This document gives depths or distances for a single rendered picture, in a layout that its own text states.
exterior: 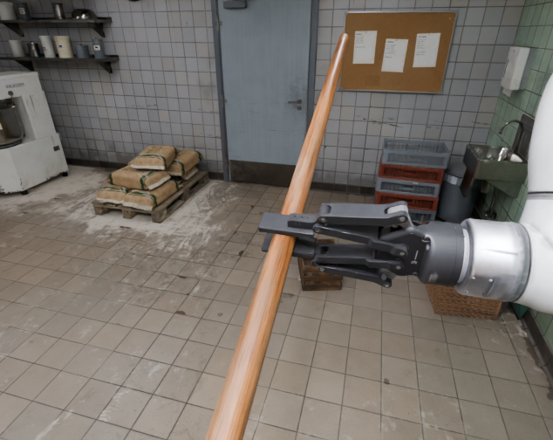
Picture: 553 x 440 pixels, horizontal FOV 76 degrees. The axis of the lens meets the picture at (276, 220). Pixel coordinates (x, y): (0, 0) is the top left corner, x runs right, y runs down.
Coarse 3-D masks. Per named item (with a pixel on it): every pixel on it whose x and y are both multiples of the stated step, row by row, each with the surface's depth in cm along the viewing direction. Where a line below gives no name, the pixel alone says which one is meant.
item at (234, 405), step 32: (320, 96) 73; (320, 128) 63; (288, 192) 51; (288, 256) 43; (256, 288) 39; (256, 320) 36; (256, 352) 34; (224, 384) 32; (256, 384) 33; (224, 416) 29
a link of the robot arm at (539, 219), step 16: (528, 208) 40; (544, 208) 38; (528, 224) 39; (544, 224) 37; (544, 240) 37; (544, 256) 36; (544, 272) 36; (528, 288) 37; (544, 288) 36; (528, 304) 39; (544, 304) 37
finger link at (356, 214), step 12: (324, 204) 42; (336, 204) 42; (348, 204) 42; (360, 204) 41; (372, 204) 41; (384, 204) 41; (396, 204) 40; (324, 216) 41; (336, 216) 41; (348, 216) 40; (360, 216) 40; (372, 216) 40; (384, 216) 39; (396, 216) 38
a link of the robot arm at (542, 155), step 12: (552, 84) 38; (552, 96) 38; (540, 108) 39; (552, 108) 37; (540, 120) 39; (552, 120) 37; (540, 132) 39; (552, 132) 37; (540, 144) 39; (552, 144) 37; (540, 156) 38; (552, 156) 37; (528, 168) 41; (540, 168) 38; (552, 168) 37; (540, 180) 38; (552, 180) 37; (528, 192) 41; (540, 192) 39; (552, 192) 37
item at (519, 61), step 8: (512, 48) 299; (520, 48) 283; (528, 48) 281; (512, 56) 297; (520, 56) 284; (528, 56) 283; (512, 64) 295; (520, 64) 286; (528, 64) 285; (504, 72) 311; (512, 72) 293; (520, 72) 289; (528, 72) 288; (504, 80) 309; (512, 80) 293; (520, 80) 291; (504, 88) 316; (512, 88) 295; (520, 88) 294
